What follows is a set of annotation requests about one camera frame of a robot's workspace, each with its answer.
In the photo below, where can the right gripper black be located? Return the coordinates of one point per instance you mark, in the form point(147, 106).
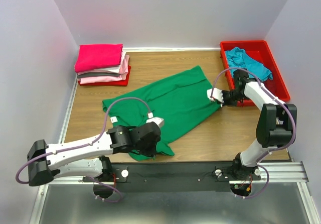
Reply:
point(225, 103)

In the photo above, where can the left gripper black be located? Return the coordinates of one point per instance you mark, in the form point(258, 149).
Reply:
point(152, 151)

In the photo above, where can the green t-shirt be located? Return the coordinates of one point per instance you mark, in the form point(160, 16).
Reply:
point(181, 100)

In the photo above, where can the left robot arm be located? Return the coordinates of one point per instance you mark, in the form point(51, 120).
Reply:
point(88, 157)

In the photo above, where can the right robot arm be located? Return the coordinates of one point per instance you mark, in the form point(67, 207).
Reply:
point(276, 127)

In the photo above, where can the blue t-shirt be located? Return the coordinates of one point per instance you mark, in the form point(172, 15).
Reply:
point(237, 58)

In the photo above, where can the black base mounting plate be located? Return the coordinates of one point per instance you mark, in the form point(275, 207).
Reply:
point(176, 177)

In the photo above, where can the dark red t-shirt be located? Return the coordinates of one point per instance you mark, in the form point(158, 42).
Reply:
point(271, 86)

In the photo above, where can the red folded t-shirt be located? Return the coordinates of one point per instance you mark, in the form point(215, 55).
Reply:
point(113, 83)

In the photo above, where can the light pink folded t-shirt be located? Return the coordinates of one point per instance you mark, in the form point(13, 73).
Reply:
point(124, 72)

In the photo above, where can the grey folded t-shirt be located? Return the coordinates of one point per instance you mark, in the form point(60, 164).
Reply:
point(97, 74)

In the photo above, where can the magenta folded t-shirt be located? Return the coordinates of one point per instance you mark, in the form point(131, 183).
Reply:
point(96, 56)

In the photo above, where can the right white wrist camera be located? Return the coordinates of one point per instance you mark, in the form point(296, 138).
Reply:
point(215, 95)

